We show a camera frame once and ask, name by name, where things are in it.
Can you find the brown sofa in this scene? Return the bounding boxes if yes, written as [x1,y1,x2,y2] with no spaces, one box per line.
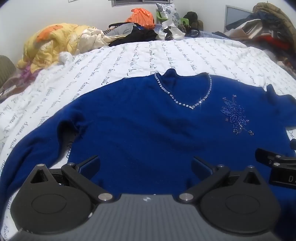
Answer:
[0,55,17,90]

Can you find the blue rhinestone sweater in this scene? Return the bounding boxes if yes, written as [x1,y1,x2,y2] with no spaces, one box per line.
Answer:
[0,69,296,216]

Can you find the white script-printed bed sheet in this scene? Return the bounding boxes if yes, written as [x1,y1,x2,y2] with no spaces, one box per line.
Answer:
[0,37,296,232]

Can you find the grey garment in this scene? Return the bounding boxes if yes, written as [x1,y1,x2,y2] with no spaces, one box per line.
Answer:
[105,23,134,37]

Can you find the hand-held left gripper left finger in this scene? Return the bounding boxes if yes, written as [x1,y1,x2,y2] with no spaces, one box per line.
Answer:
[23,155,114,205]

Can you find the black garment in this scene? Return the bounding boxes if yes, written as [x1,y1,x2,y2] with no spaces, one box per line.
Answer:
[109,23,160,47]

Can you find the yellow orange quilt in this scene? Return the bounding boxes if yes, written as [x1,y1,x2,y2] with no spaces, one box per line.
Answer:
[17,23,92,73]

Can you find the dark green brown bag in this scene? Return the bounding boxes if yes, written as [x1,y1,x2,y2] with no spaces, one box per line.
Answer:
[179,11,204,33]

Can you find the grey framed board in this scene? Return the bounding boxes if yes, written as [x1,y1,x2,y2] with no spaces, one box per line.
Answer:
[224,5,255,33]

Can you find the orange plastic bag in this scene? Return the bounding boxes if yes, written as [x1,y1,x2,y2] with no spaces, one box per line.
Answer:
[125,8,155,30]

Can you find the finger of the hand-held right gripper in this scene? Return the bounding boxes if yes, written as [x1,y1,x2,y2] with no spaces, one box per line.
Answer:
[255,148,296,168]

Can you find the cream crumpled cloth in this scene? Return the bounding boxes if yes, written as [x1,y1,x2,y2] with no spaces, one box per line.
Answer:
[77,27,116,55]

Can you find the silver foil packaging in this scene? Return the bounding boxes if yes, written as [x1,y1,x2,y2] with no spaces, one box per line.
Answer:
[156,19,186,41]

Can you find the green plastic stool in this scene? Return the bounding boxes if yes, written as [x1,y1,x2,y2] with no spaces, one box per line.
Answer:
[156,11,190,25]

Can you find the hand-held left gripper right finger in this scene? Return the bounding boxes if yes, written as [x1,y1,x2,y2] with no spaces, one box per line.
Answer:
[177,156,270,205]

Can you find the pile of mixed clothes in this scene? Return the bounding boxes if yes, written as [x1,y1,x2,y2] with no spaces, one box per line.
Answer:
[225,2,295,55]

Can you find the purple floral blanket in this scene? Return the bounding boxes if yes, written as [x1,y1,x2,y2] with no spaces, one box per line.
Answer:
[0,64,43,103]

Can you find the white blue floral bag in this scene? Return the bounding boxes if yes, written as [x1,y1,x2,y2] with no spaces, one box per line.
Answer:
[156,3,181,26]

